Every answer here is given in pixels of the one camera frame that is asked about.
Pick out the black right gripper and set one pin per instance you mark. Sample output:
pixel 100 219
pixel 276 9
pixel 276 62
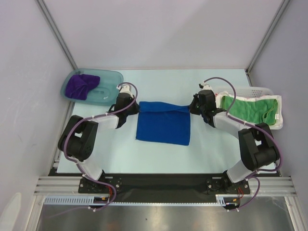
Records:
pixel 195 106

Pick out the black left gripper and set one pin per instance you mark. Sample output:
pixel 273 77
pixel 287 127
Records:
pixel 136 107

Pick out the blue towel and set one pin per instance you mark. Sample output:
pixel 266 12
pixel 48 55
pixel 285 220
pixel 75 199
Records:
pixel 164 123

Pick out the purple towel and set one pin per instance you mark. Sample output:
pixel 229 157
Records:
pixel 80 85

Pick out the green microfibre towel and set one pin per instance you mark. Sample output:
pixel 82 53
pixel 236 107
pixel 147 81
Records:
pixel 256 110

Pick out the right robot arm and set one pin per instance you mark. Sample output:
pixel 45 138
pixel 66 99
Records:
pixel 256 142

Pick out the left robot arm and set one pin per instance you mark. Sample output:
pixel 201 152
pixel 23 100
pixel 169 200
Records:
pixel 78 138

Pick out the teal plastic bin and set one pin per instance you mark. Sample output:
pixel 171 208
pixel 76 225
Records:
pixel 105 93

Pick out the white plastic basket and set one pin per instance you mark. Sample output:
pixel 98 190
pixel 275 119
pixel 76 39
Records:
pixel 248 92

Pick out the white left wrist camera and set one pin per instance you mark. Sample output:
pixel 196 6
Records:
pixel 125 89

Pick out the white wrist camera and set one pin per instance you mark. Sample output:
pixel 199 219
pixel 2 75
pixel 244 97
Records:
pixel 205 86
pixel 125 89

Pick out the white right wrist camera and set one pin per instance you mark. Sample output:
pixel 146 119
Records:
pixel 205 86

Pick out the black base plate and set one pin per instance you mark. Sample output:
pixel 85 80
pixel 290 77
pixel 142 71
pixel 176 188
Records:
pixel 173 188

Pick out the aluminium frame rail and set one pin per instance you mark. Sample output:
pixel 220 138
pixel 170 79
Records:
pixel 69 185

